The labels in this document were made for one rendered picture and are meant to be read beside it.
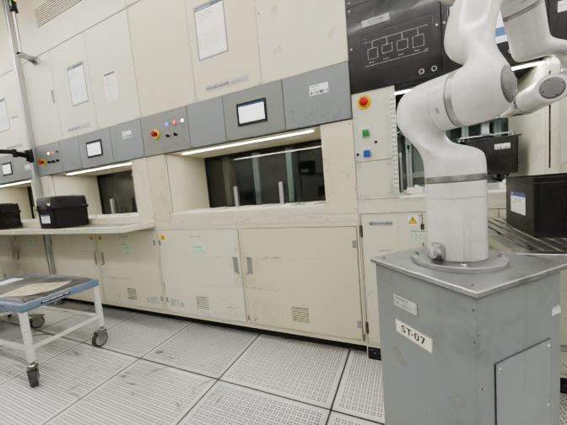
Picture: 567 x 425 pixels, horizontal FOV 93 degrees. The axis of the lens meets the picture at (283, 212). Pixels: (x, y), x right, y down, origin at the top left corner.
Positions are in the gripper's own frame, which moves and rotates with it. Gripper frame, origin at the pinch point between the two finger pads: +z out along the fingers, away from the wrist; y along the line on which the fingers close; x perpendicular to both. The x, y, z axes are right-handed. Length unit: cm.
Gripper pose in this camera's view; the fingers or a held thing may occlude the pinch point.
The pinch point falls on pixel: (510, 112)
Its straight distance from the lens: 146.9
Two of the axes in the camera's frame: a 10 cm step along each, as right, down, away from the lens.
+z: 3.8, -1.2, 9.2
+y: 9.2, -0.5, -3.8
